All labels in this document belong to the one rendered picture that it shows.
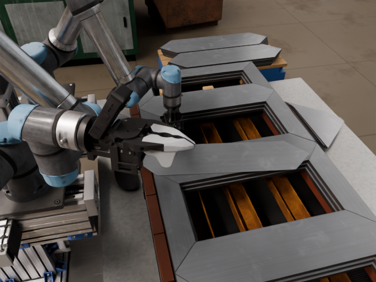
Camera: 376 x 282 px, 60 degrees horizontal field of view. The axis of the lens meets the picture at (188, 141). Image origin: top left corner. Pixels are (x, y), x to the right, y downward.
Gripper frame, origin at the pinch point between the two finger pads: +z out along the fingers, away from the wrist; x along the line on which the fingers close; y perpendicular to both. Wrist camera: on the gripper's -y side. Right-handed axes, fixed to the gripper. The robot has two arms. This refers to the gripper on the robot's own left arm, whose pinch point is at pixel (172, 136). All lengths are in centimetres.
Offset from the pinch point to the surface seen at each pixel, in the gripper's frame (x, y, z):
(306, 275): 28, 72, 3
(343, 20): 309, -294, 87
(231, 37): 62, -99, 3
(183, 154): 2.3, 11.4, 1.0
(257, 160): 31.7, 22.3, 1.0
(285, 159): 43.5, 24.5, 1.0
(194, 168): 4.9, 20.6, 1.1
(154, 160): -10.5, 12.2, 1.0
